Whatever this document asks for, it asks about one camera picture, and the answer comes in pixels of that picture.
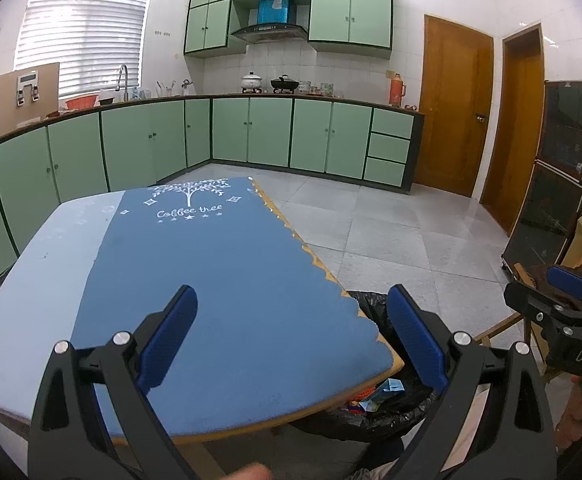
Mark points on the range hood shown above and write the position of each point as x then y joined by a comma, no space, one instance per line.
271,34

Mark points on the bin with black bag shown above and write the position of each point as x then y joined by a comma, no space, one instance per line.
371,310

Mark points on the light blue round table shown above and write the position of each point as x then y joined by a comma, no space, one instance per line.
36,300

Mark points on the black glossy cabinet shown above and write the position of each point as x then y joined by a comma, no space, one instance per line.
556,200

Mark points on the green wall cabinets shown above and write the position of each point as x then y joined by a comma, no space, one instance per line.
351,15

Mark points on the wooden stool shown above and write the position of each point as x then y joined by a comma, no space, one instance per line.
496,332

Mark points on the green lower kitchen cabinets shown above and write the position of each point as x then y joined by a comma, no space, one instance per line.
266,130

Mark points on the blue box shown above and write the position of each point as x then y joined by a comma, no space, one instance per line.
276,10

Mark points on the wooden door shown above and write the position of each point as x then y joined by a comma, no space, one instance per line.
451,110
516,135

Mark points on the person's left hand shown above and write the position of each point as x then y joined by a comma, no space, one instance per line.
248,472

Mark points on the cardboard box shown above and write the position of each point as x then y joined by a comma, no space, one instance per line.
8,105

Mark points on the light blue snack bag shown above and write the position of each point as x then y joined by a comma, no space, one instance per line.
388,387

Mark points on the white window blinds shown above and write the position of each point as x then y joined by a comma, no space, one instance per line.
86,30

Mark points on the red thermos flask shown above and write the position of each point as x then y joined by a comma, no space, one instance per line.
397,90

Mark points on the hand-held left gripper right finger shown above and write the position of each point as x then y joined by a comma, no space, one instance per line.
416,340

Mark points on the white cooking pot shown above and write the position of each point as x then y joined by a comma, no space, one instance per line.
252,82

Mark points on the person's right hand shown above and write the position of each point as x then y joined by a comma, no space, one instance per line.
576,410

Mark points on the red plastic basin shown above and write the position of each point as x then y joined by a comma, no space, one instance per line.
80,102

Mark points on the black wok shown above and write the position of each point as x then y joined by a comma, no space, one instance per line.
284,84

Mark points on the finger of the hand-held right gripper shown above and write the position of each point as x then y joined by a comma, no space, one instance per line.
568,281
531,305

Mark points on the blue printed table mat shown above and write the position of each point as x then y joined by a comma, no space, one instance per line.
231,285

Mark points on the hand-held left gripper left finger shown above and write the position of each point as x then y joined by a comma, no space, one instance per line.
171,340

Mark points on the metal kitchen faucet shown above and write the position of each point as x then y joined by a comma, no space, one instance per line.
122,80

